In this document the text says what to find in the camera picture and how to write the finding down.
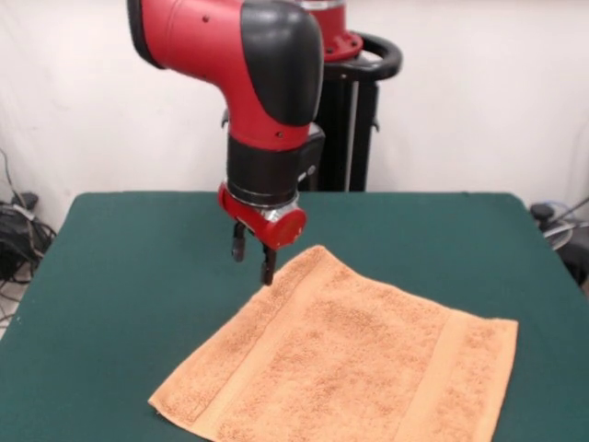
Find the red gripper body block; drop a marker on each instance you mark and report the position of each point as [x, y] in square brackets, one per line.
[271, 225]

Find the dark green table cloth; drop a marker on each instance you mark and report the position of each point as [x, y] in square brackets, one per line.
[115, 276]

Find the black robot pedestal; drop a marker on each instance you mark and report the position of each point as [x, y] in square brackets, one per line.
[349, 129]

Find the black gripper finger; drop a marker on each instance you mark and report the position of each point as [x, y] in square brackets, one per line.
[268, 264]
[238, 241]

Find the black stand base with caster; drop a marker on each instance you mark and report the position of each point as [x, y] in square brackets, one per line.
[577, 262]

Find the orange terry towel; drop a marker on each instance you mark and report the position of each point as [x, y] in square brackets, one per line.
[345, 359]

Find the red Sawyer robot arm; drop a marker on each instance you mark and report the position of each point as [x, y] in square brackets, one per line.
[221, 50]

